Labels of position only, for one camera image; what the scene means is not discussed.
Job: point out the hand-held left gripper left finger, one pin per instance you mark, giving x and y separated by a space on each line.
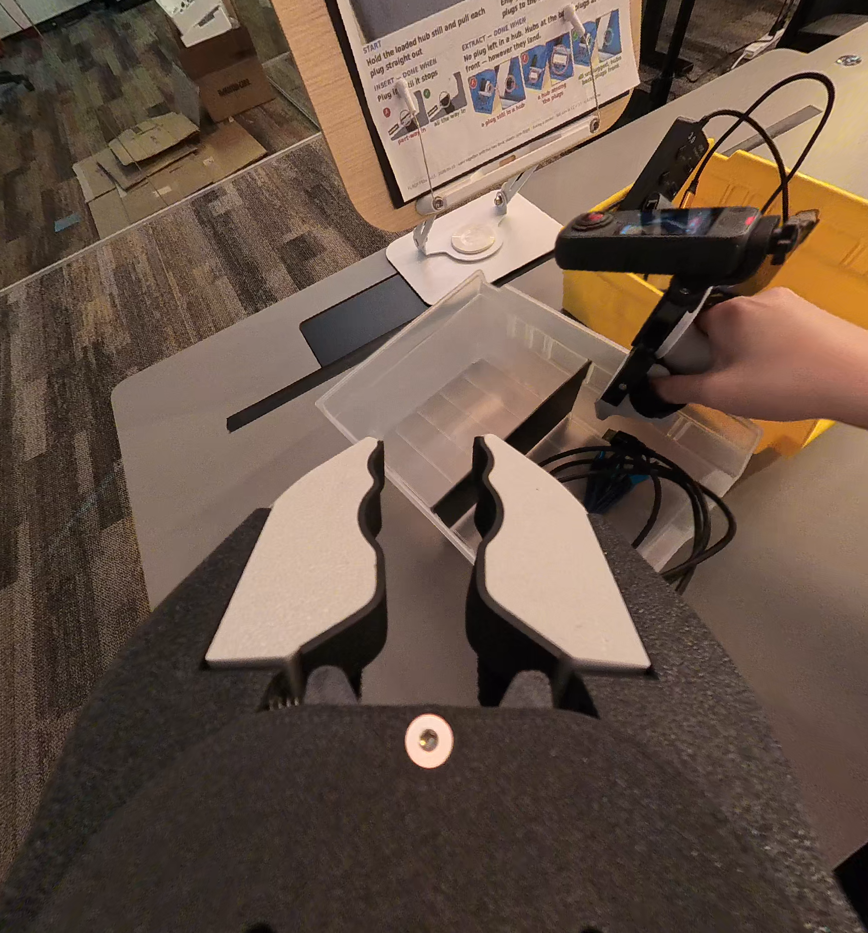
303 576

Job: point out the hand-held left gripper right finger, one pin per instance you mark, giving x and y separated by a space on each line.
550 583

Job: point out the yellow plastic bin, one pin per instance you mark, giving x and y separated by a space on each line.
857 248

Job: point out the clear plastic bin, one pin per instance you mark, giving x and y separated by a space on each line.
478 379

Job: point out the black usb hub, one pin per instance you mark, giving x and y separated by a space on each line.
667 167

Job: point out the person's right hand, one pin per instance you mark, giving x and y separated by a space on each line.
769 357

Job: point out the white stand base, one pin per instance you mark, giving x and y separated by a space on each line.
521 226

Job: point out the black plastic divider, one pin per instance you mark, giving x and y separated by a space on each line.
543 415

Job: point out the metal desk grommet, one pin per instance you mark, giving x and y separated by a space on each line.
848 59

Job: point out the instruction sheet on stand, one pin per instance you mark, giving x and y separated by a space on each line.
310 73

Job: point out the flattened cardboard sheets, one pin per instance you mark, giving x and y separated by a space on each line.
157 175

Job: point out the brown cardboard box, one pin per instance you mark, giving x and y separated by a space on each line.
230 80

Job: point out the white cardboard box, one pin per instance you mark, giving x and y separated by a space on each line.
201 18

